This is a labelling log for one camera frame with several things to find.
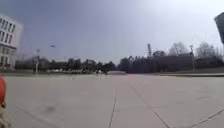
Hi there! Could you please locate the row of trees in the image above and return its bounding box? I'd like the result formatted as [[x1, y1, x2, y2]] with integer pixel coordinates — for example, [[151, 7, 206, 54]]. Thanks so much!
[[14, 41, 224, 75]]

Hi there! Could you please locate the red object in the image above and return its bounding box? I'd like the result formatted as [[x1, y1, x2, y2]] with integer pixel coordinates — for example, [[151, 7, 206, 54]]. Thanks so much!
[[0, 73, 7, 107]]

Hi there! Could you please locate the grey concrete paved plaza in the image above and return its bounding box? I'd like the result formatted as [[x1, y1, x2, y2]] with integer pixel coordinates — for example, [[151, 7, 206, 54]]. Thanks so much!
[[0, 73, 224, 128]]

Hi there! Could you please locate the thin pole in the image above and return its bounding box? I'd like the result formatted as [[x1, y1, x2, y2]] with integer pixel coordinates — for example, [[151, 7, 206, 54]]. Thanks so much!
[[189, 44, 196, 73]]

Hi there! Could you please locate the pale low concrete block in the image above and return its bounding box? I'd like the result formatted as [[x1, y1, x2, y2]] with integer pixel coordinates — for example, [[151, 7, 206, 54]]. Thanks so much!
[[106, 70, 128, 76]]

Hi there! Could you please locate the grass area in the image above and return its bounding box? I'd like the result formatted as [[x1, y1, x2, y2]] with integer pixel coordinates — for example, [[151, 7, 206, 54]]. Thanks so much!
[[159, 67, 224, 78]]

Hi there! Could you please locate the white multi-storey building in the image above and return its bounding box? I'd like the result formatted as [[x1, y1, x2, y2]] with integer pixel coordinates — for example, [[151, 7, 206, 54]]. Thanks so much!
[[0, 13, 24, 70]]

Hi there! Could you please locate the construction crane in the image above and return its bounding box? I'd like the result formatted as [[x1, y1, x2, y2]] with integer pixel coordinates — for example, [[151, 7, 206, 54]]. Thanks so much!
[[146, 43, 153, 59]]

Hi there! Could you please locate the lamp pole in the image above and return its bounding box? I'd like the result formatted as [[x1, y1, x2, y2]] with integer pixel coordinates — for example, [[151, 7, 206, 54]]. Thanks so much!
[[35, 48, 41, 74]]

